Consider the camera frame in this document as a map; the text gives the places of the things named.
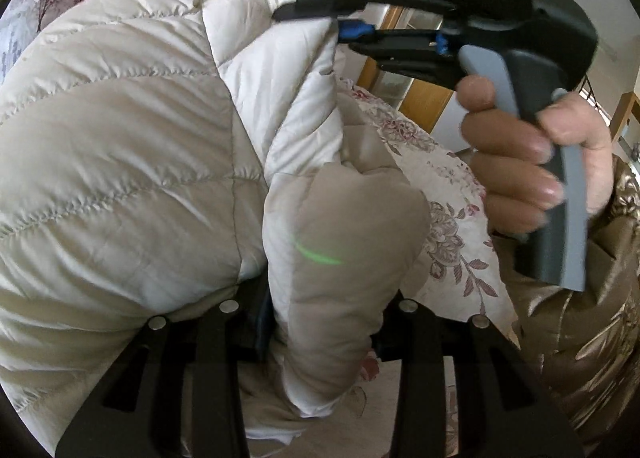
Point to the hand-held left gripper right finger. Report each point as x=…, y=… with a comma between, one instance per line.
x=430, y=368

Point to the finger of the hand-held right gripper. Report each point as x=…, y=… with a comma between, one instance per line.
x=400, y=58
x=310, y=6

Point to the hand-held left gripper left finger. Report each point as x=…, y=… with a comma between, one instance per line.
x=215, y=363

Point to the cream quilted down coat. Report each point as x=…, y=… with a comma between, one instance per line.
x=125, y=138

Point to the person's right forearm golden sleeve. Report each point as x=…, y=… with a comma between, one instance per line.
x=590, y=338

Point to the person's right hand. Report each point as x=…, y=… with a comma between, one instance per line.
x=505, y=143

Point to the floral bed sheet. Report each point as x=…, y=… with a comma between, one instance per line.
x=450, y=218

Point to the floral pillow with lavender print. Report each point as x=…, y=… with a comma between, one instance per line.
x=40, y=8

